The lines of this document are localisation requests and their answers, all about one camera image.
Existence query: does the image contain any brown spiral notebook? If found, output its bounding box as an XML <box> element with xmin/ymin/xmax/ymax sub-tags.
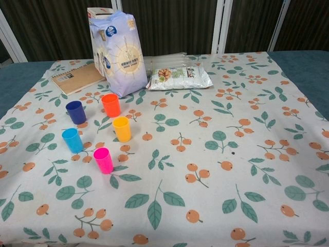
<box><xmin>50</xmin><ymin>63</ymin><xmax>106</xmax><ymax>96</ymax></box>

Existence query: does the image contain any pink plastic cup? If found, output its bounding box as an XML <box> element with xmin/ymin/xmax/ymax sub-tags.
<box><xmin>93</xmin><ymin>147</ymin><xmax>114</xmax><ymax>175</ymax></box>

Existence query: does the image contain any teal table cover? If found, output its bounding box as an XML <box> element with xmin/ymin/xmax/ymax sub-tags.
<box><xmin>0</xmin><ymin>50</ymin><xmax>329</xmax><ymax>120</ymax></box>

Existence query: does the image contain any light blue plastic cup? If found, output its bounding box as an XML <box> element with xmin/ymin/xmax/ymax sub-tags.
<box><xmin>61</xmin><ymin>128</ymin><xmax>84</xmax><ymax>154</ymax></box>

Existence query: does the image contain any lilac flour bag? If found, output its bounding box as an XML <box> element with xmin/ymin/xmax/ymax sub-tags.
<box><xmin>89</xmin><ymin>10</ymin><xmax>149</xmax><ymax>99</ymax></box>

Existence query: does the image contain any orange plastic cup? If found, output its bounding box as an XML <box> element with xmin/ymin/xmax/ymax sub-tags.
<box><xmin>101</xmin><ymin>93</ymin><xmax>122</xmax><ymax>118</ymax></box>

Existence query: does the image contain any dark blue plastic cup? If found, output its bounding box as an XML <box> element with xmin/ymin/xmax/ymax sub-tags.
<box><xmin>65</xmin><ymin>100</ymin><xmax>87</xmax><ymax>125</ymax></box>

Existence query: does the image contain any white red cardboard carton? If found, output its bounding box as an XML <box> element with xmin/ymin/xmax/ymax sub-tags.
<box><xmin>86</xmin><ymin>7</ymin><xmax>114</xmax><ymax>26</ymax></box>

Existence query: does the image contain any silver nut snack packet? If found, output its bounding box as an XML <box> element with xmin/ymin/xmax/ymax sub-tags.
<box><xmin>145</xmin><ymin>61</ymin><xmax>213</xmax><ymax>91</ymax></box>

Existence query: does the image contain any floral fruit print tablecloth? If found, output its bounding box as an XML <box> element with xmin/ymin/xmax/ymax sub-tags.
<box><xmin>0</xmin><ymin>51</ymin><xmax>329</xmax><ymax>247</ymax></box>

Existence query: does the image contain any yellow plastic cup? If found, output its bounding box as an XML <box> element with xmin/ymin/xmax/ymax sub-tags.
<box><xmin>112</xmin><ymin>116</ymin><xmax>132</xmax><ymax>143</ymax></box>

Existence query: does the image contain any clear air cushion packaging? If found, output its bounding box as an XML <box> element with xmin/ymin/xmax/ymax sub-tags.
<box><xmin>143</xmin><ymin>51</ymin><xmax>191</xmax><ymax>72</ymax></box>

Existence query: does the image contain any dark folding screen white frame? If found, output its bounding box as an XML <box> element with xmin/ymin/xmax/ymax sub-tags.
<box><xmin>0</xmin><ymin>0</ymin><xmax>329</xmax><ymax>64</ymax></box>

